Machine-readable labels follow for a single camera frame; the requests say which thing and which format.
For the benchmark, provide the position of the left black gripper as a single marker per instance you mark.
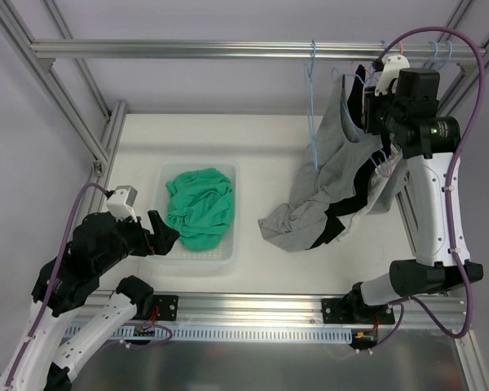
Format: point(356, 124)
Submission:
point(149, 239)

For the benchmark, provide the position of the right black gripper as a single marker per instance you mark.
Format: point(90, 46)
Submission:
point(372, 112)

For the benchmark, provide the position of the green tank top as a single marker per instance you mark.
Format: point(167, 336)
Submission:
point(201, 208)

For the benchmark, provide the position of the light grey tank top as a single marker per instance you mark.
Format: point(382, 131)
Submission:
point(295, 225)

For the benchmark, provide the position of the blue wire hanger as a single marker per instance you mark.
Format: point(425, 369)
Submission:
point(356, 109)
point(310, 104)

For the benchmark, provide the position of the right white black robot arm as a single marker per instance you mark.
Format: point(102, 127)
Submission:
point(403, 106)

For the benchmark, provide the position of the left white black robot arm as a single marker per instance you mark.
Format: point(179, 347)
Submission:
point(42, 361)

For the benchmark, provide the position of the black tank top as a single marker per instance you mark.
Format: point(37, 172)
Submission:
point(351, 172)

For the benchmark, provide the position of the dark grey tank top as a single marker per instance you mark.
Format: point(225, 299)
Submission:
point(395, 187)

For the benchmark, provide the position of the blue hanger far right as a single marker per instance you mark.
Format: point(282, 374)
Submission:
point(449, 47)

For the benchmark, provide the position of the white tank top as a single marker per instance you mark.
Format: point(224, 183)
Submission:
point(351, 211)

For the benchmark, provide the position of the white plastic basket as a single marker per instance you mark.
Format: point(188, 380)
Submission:
point(181, 262)

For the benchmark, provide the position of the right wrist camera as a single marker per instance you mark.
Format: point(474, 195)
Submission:
point(388, 79)

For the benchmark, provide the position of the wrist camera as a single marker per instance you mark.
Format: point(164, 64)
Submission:
point(120, 203)
point(388, 79)

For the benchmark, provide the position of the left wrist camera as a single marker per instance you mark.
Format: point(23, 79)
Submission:
point(120, 203)

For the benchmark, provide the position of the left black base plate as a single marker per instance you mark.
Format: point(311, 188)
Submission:
point(163, 308)

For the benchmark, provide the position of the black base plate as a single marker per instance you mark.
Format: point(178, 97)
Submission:
point(163, 308)
point(340, 311)

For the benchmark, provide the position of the pink wire hanger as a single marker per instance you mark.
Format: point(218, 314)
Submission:
point(382, 167)

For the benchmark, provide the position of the aluminium front rail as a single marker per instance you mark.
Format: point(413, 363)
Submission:
point(270, 309)

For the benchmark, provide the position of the left aluminium frame post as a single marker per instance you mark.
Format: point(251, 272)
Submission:
point(54, 125)

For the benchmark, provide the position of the white slotted cable duct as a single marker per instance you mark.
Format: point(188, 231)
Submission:
point(327, 335)

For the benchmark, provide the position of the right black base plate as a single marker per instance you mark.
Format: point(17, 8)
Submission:
point(340, 311)

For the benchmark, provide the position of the aluminium hanging rail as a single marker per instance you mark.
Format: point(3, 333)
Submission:
point(170, 49)

